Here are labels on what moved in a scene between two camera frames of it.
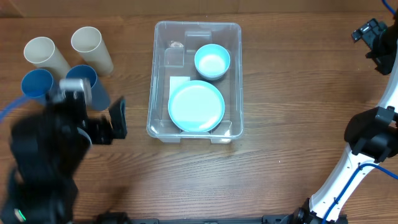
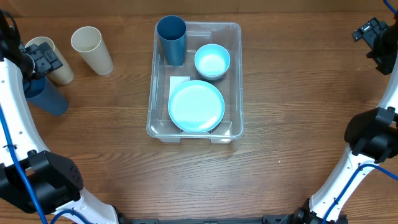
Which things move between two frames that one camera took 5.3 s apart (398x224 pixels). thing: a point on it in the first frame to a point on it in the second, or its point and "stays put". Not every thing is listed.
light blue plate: x=196 y=106 stays put
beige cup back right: x=88 y=41 stays put
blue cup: x=100 y=100 to x=172 y=30
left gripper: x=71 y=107 to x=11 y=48
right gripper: x=383 y=65 stays put
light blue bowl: x=211 y=61 stays put
